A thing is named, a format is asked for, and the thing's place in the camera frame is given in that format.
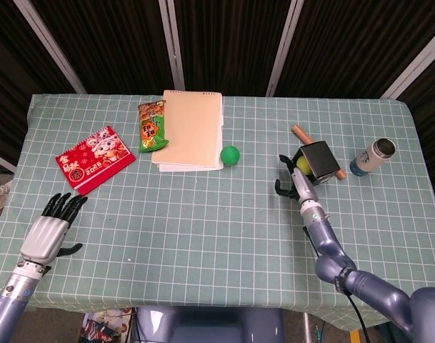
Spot green foam ball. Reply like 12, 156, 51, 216
219, 145, 241, 167

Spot white and blue thermos cup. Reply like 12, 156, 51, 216
349, 138, 396, 177

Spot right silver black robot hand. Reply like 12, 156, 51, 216
274, 154, 320, 205

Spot black box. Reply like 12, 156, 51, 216
291, 141, 341, 186

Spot wooden rolling pin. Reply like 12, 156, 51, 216
291, 124, 347, 179

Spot yellow ball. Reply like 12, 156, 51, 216
296, 156, 313, 176

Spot tan manila notebook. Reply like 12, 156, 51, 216
151, 89, 224, 169

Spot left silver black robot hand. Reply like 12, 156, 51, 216
19, 192, 89, 267

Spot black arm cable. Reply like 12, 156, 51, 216
346, 291, 369, 343

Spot colourful printed carton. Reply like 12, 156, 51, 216
80, 309, 134, 343

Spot table with green grid cloth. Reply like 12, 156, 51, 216
0, 93, 435, 319

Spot dark ribbed partition panel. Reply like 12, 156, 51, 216
274, 0, 435, 99
174, 0, 293, 96
395, 53, 435, 222
0, 0, 79, 169
29, 0, 177, 95

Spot blue-grey robot torso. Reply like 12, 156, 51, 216
135, 306, 286, 343

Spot green snack packet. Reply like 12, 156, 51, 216
137, 100, 170, 154

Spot red desk calendar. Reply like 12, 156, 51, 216
55, 125, 137, 197

